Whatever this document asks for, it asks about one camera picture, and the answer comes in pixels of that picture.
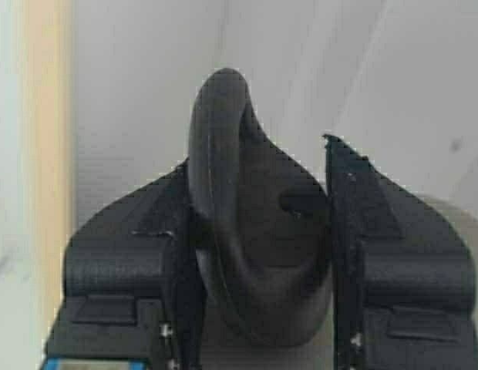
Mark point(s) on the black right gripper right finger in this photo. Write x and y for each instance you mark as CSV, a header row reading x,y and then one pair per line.
x,y
404,281

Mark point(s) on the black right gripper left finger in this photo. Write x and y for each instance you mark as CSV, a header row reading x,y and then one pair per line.
x,y
132,290

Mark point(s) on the grey pot with black handles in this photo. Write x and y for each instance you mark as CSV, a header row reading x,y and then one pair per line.
x,y
262,221

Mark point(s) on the cabinet door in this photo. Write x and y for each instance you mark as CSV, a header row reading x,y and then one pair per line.
x,y
44,62

